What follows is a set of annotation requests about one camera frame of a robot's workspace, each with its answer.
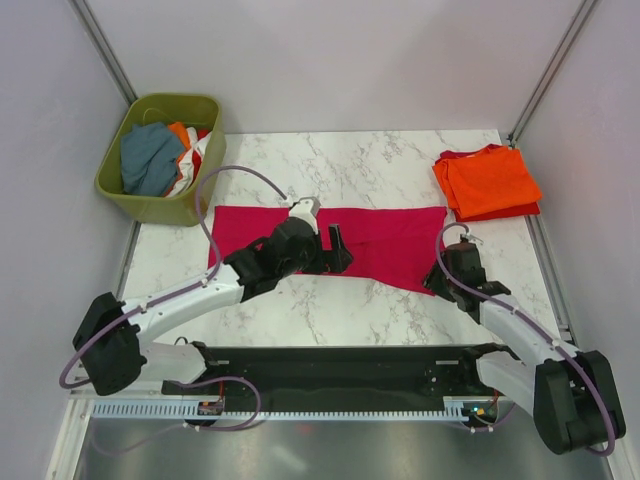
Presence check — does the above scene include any magenta t shirt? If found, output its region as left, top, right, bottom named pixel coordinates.
left=212, top=206, right=447, bottom=295

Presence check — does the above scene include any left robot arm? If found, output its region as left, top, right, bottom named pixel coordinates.
left=72, top=217, right=353, bottom=396

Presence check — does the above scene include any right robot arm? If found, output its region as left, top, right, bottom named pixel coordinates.
left=424, top=239, right=626, bottom=457

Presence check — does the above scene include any folded red t shirt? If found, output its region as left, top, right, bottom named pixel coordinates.
left=438, top=143, right=543, bottom=223

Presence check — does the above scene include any folded orange t shirt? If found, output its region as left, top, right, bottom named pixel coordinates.
left=431, top=147, right=544, bottom=220

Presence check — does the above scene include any olive green plastic bin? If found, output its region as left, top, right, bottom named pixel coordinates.
left=95, top=93, right=226, bottom=226

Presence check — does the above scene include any grey blue t shirt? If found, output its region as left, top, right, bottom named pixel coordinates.
left=120, top=122, right=186, bottom=197

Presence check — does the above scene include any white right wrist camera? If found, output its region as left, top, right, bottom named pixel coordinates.
left=459, top=230, right=484, bottom=245

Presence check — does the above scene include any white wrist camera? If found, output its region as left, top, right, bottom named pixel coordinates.
left=288, top=196, right=321, bottom=225
left=459, top=230, right=484, bottom=245

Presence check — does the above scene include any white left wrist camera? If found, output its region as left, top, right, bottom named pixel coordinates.
left=288, top=196, right=321, bottom=225

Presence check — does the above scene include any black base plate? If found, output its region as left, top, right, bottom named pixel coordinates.
left=162, top=343, right=500, bottom=414

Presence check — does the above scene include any white slotted cable duct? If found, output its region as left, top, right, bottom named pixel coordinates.
left=91, top=398, right=479, bottom=422

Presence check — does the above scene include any right aluminium frame post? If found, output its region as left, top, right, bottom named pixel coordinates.
left=501, top=0, right=600, bottom=147

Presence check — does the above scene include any aluminium frame post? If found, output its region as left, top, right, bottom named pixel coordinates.
left=68, top=0, right=137, bottom=105
left=501, top=0, right=600, bottom=147

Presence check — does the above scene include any left aluminium frame post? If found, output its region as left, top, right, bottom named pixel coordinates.
left=68, top=0, right=137, bottom=105

